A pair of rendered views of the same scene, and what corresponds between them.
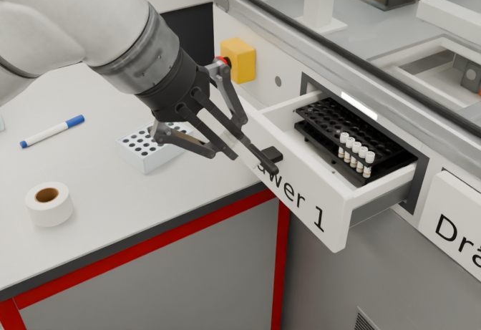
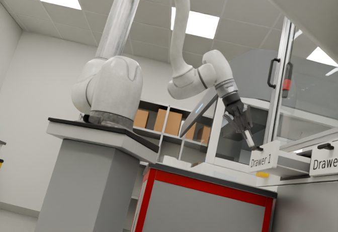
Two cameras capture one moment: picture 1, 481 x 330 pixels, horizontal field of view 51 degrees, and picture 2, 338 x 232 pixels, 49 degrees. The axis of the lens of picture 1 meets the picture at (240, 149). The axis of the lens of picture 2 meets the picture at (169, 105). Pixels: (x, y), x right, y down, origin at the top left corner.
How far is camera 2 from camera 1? 1.32 m
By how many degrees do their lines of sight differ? 59
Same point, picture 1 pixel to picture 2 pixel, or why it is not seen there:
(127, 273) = (192, 195)
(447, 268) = (319, 187)
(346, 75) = (294, 143)
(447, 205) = (315, 155)
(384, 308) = not seen: outside the picture
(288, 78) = not seen: hidden behind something
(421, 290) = (312, 211)
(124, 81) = (222, 89)
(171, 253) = (212, 200)
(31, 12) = (210, 65)
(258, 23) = not seen: hidden behind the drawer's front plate
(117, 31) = (225, 74)
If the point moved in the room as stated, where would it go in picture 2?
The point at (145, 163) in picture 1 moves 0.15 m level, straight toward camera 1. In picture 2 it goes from (215, 173) to (212, 169)
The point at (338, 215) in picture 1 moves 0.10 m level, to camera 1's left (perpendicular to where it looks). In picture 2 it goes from (274, 149) to (248, 145)
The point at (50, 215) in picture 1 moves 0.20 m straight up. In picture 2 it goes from (178, 163) to (187, 121)
